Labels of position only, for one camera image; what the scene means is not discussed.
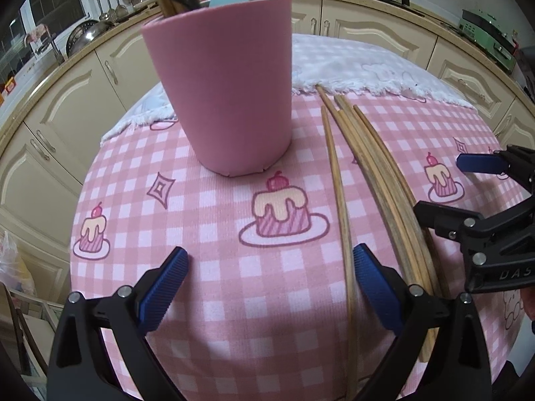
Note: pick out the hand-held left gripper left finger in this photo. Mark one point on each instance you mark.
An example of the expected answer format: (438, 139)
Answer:
(163, 290)

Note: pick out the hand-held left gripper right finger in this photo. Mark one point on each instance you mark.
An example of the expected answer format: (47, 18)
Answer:
(376, 288)

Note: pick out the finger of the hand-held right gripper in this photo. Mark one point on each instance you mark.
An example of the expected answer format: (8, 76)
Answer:
(443, 217)
(480, 163)

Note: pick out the pink cup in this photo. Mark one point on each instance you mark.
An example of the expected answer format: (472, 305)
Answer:
(217, 83)

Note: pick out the bundle of wooden chopsticks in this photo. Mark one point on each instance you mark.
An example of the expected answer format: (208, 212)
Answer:
(177, 6)

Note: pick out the person's right hand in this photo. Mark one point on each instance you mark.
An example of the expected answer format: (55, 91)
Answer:
(530, 305)

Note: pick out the pink checkered cake-print tablecloth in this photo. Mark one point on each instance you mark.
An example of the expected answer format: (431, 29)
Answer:
(209, 259)

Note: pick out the green electric cooker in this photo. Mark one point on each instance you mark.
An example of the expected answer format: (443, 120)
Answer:
(485, 33)

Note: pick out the plastic bag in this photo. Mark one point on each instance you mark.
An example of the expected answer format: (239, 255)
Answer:
(12, 259)

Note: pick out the white fringed bear towel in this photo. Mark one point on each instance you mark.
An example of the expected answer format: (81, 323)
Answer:
(334, 62)

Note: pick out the small red box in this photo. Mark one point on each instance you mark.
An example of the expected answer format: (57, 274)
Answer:
(8, 85)

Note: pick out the metal faucet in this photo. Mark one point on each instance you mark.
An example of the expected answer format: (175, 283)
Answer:
(54, 48)

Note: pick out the metal wok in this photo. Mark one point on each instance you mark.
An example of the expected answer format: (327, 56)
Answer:
(87, 33)

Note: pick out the pink cloth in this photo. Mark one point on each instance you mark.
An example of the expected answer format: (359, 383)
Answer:
(37, 34)

